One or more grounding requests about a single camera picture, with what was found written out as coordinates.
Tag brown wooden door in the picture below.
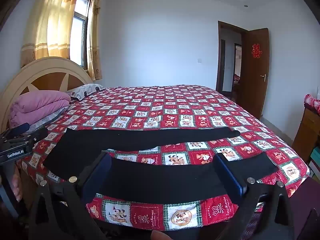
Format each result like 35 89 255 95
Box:
239 28 270 120

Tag red paper door decoration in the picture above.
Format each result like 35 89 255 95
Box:
251 44 263 58

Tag window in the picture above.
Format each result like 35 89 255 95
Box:
69 0 93 70

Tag white patterned pillow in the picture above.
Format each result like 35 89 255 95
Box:
65 84 105 101

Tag narrow yellow curtain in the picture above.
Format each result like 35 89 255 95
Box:
86 0 103 81

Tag wide yellow curtain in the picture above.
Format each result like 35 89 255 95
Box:
20 0 83 68

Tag brown door frame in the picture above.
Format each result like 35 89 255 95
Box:
215 21 249 103

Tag person's maroon clothing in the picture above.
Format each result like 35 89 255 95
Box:
287 177 320 240

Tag folded pink quilt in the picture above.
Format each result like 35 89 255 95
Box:
9 91 72 128

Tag dark wooden wardrobe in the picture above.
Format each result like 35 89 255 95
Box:
0 0 42 32

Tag red checked printed bedspread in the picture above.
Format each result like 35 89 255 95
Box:
15 84 310 232

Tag red checked cloth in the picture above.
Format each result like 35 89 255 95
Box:
303 94 320 117

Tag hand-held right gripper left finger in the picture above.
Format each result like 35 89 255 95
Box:
26 151 113 240

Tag person's right hand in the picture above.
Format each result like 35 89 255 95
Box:
150 230 172 240

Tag black pants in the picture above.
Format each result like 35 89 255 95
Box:
43 127 280 204

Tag beige bed frame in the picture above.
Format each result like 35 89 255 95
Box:
15 161 47 205

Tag white box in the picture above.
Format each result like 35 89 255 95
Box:
308 160 320 177

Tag teal box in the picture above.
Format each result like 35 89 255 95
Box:
310 146 320 165

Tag beige wooden headboard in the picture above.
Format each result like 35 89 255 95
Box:
0 57 94 133

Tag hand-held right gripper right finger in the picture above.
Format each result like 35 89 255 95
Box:
197 152 295 240

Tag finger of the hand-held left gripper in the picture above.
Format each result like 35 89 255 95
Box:
5 123 30 138
17 127 48 143

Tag wooden cabinet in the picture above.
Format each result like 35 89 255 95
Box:
291 107 320 158

